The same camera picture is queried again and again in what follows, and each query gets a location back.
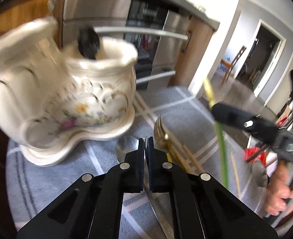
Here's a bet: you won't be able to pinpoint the green yellow tulip spoon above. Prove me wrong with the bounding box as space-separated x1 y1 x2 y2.
203 78 228 189

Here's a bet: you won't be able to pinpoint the gold fork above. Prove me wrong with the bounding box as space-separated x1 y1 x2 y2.
153 116 182 159

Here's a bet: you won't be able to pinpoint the black plastic spoon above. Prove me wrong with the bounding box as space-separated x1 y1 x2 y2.
77 26 100 60

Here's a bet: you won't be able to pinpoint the single wooden chopstick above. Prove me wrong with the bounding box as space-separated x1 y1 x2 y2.
230 152 242 200

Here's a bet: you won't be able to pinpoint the yellow tulip training chopsticks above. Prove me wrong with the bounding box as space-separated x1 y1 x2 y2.
166 141 180 165

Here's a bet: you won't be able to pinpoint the silver spoon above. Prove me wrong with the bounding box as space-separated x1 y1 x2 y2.
115 135 139 166

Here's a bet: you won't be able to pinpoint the person's right hand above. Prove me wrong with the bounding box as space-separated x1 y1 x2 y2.
265 160 293 217

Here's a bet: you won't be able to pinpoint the red plastic bag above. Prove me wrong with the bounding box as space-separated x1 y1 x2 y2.
244 146 277 167

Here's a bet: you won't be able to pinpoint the wooden dining chair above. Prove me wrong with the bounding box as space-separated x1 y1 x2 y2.
220 46 246 85

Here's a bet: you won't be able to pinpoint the white floral ceramic utensil holder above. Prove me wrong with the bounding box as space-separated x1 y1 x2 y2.
0 17 138 166

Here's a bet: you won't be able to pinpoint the stainless steel oven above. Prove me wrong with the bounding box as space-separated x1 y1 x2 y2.
62 0 190 90

